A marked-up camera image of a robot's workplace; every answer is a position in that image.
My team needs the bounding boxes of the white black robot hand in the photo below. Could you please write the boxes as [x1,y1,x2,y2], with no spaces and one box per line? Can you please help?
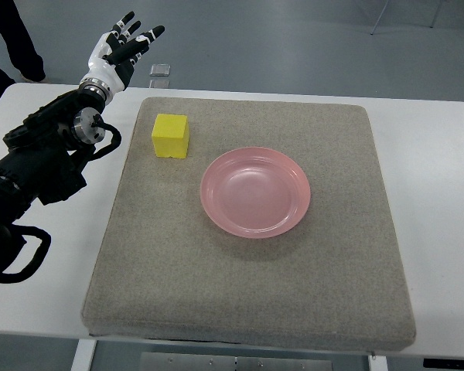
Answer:
[80,12,165,97]

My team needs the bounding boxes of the yellow foam block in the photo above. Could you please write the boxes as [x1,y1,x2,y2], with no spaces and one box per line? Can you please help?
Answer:
[152,114,189,159]

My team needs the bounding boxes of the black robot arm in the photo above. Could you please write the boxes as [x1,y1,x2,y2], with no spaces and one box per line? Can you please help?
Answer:
[0,77,121,284]

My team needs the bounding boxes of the pink plate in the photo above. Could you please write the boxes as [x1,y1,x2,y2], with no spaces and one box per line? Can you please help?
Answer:
[200,147,311,239]

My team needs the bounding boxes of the upper clear floor tile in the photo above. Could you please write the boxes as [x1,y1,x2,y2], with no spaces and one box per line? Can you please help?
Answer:
[150,63,171,77]

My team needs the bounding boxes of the person's dark trouser legs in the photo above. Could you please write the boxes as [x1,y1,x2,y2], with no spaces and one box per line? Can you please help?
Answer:
[0,1,46,98]

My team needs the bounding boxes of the beige fabric cushion mat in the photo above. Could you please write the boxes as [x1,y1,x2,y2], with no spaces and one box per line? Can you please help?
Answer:
[81,97,416,352]

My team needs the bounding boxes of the grey metal table base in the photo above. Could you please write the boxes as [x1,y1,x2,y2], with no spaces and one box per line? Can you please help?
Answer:
[138,352,333,371]

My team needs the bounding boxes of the white table leg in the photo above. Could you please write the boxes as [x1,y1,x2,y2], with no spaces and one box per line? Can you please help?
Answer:
[70,339,97,371]

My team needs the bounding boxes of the metal chair legs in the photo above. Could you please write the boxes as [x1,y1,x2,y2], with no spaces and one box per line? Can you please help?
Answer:
[370,1,464,36]

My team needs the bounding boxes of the black label strip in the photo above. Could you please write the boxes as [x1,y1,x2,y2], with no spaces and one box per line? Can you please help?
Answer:
[423,359,464,370]

